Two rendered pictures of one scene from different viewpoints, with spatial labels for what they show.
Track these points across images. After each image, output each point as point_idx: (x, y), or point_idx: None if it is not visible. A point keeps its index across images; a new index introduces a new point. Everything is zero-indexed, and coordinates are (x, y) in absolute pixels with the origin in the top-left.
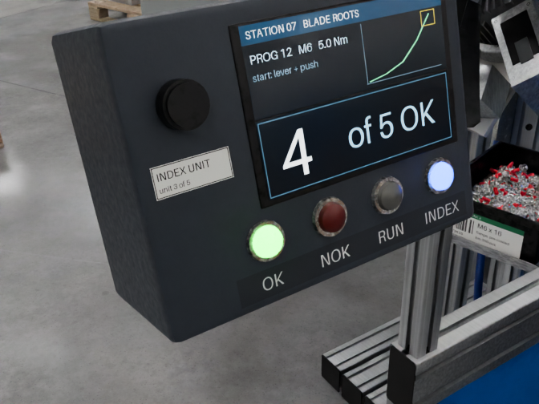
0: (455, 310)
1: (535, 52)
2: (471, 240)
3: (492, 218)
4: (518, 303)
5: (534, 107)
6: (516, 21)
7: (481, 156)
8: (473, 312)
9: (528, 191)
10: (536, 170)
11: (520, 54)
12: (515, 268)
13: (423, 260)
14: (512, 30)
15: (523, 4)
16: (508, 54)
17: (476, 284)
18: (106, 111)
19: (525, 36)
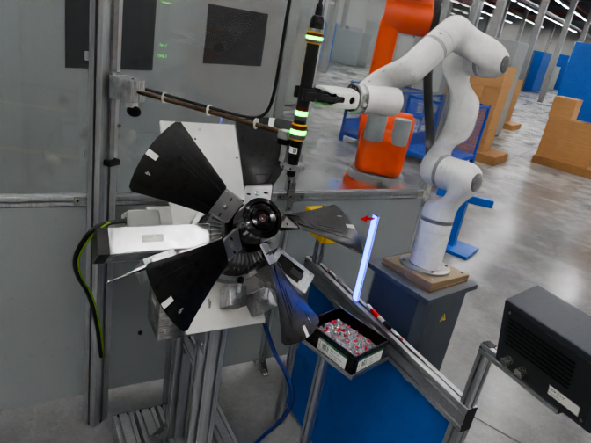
0: (442, 386)
1: (302, 272)
2: (368, 366)
3: (374, 352)
4: (434, 368)
5: None
6: (281, 261)
7: (322, 331)
8: (442, 381)
9: (343, 333)
10: (319, 323)
11: (297, 276)
12: (325, 369)
13: (487, 370)
14: (283, 265)
15: (278, 251)
16: (290, 279)
17: (293, 394)
18: None
19: (292, 266)
